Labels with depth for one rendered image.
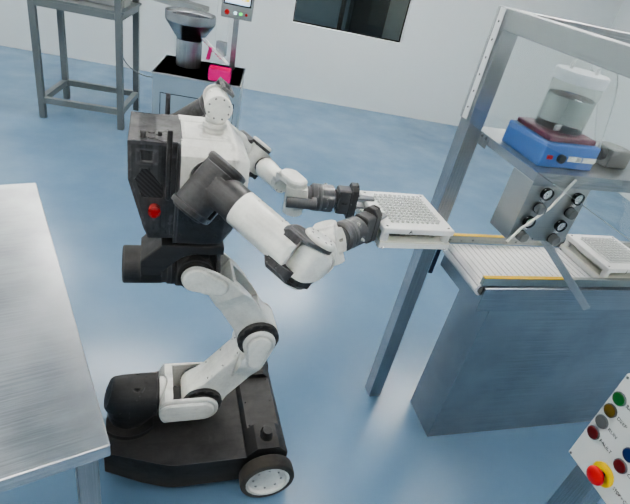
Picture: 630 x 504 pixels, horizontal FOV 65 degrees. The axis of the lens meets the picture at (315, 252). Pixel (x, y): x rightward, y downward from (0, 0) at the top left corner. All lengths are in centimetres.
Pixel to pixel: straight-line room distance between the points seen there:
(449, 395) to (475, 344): 29
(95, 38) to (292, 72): 235
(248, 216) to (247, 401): 111
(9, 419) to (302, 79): 584
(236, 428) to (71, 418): 98
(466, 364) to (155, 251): 129
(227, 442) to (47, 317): 89
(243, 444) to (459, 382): 90
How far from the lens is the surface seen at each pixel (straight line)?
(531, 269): 201
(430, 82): 685
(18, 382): 120
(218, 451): 194
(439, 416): 232
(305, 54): 651
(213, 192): 112
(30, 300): 139
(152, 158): 128
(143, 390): 187
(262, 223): 107
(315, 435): 224
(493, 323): 200
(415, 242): 156
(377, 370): 234
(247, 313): 164
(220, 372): 182
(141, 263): 147
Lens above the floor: 176
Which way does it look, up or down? 32 degrees down
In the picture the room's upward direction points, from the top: 13 degrees clockwise
